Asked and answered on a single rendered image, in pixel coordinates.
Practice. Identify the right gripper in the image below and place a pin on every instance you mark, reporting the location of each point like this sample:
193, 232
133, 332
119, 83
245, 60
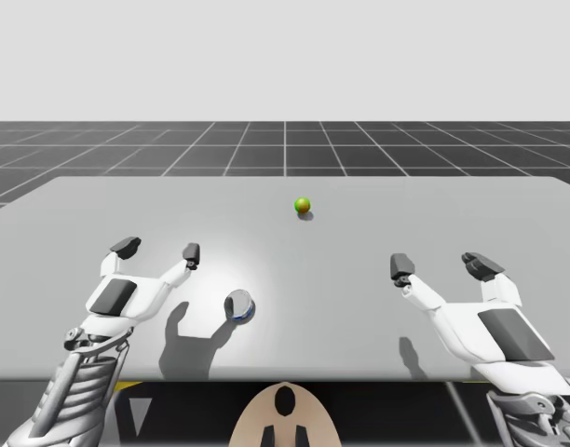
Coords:
494, 340

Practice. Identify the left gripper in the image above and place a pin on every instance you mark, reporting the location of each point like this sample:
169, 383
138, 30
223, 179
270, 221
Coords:
126, 302

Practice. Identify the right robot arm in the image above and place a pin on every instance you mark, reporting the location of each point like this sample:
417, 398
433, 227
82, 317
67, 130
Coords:
532, 419

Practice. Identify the small round ball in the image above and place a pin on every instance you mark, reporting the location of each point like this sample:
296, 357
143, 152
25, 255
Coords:
302, 205

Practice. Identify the tan robot part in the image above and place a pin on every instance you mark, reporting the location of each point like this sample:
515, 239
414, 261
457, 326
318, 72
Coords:
266, 414

